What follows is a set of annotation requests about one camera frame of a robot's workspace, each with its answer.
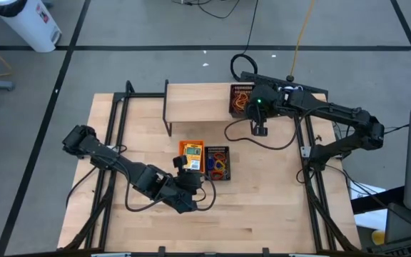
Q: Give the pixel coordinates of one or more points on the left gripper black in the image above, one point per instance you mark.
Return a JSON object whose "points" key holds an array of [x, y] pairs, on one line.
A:
{"points": [[191, 182]]}

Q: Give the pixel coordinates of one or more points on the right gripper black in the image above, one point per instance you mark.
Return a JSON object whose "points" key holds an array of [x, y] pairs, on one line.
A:
{"points": [[264, 101]]}

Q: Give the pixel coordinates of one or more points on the orange rubber band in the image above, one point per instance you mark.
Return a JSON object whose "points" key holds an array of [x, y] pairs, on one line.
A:
{"points": [[240, 101]]}

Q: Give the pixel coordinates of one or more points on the blue coil wristband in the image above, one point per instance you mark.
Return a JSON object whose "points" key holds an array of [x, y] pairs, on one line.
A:
{"points": [[209, 164]]}

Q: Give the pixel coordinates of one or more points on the red coil wristband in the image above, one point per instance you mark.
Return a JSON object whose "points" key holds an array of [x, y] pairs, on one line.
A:
{"points": [[217, 177]]}

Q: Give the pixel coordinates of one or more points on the red rubber band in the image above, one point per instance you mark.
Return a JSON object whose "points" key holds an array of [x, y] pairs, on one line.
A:
{"points": [[237, 108]]}

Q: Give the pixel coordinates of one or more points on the yellow coil wristband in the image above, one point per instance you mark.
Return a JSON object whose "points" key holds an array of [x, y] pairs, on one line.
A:
{"points": [[217, 166]]}

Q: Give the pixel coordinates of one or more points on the black plastic basket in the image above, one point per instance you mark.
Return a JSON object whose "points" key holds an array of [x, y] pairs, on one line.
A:
{"points": [[208, 150], [232, 89]]}

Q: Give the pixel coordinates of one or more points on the orange plastic basket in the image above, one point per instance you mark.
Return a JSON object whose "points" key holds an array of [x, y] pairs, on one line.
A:
{"points": [[181, 148]]}

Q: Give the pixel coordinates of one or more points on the orange coil wristband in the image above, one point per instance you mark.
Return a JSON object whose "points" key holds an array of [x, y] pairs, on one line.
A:
{"points": [[215, 156]]}

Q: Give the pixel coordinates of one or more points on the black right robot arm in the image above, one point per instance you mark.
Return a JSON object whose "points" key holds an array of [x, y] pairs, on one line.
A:
{"points": [[337, 112]]}

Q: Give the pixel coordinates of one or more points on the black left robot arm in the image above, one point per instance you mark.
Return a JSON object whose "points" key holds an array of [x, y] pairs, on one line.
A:
{"points": [[120, 164]]}

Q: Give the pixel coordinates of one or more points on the white bulb desk lamp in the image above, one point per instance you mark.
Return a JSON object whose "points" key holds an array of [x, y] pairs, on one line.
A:
{"points": [[291, 88]]}

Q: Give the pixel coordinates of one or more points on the black perforated panel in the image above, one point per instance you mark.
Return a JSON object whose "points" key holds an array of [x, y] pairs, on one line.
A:
{"points": [[252, 76]]}

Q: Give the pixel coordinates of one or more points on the wooden shelf riser black legs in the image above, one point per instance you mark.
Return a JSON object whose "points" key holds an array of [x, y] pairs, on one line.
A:
{"points": [[198, 101]]}

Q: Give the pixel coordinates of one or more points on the black table clamp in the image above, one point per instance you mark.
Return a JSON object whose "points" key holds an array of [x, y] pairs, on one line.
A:
{"points": [[266, 252], [161, 251]]}

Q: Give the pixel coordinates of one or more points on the white paper sheet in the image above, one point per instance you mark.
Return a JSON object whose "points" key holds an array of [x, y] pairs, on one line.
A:
{"points": [[359, 191]]}

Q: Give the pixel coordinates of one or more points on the small yellow object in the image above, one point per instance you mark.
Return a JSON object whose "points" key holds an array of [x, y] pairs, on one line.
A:
{"points": [[378, 237]]}

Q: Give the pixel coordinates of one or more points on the black keyboard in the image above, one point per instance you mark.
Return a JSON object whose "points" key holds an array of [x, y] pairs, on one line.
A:
{"points": [[405, 248]]}

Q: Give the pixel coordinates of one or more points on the white cylindrical bin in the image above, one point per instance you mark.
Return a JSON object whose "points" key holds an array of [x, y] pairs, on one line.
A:
{"points": [[23, 25]]}

